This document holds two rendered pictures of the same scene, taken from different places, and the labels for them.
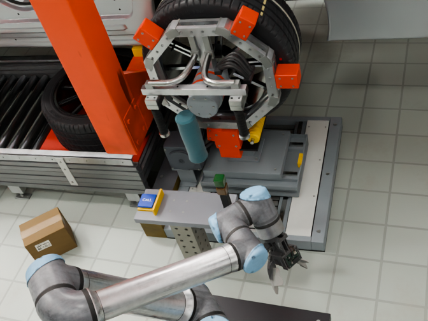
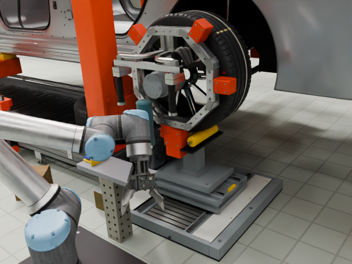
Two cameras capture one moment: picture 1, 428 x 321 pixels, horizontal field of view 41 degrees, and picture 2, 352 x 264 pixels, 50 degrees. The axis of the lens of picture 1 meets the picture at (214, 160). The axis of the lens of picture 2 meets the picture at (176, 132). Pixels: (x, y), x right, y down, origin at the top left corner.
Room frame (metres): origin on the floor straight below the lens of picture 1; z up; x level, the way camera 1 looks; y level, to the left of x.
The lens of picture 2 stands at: (-0.05, -0.47, 1.37)
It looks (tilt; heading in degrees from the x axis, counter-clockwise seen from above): 22 degrees down; 11
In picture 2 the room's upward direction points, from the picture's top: 3 degrees counter-clockwise
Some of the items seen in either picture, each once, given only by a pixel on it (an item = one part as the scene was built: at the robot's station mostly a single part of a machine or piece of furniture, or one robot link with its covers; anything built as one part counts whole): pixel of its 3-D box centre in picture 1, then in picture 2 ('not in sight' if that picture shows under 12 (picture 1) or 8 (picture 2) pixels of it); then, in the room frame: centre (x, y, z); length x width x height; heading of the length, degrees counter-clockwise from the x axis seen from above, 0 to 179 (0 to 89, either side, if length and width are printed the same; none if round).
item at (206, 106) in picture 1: (208, 89); (164, 81); (1.85, -0.07, 0.85); 0.21 x 0.14 x 0.14; 153
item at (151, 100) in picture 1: (155, 97); (121, 69); (1.80, 0.15, 0.93); 0.09 x 0.05 x 0.05; 153
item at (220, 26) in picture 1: (213, 78); (173, 78); (1.91, -0.10, 0.85); 0.54 x 0.07 x 0.54; 63
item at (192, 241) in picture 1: (192, 237); (116, 204); (1.64, 0.21, 0.21); 0.10 x 0.10 x 0.42; 63
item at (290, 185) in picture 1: (255, 162); (198, 183); (2.05, -0.20, 0.13); 0.50 x 0.36 x 0.10; 63
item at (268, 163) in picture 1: (243, 137); (194, 155); (2.06, -0.18, 0.32); 0.40 x 0.30 x 0.28; 63
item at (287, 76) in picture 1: (288, 76); (224, 85); (1.77, -0.38, 0.85); 0.09 x 0.08 x 0.07; 63
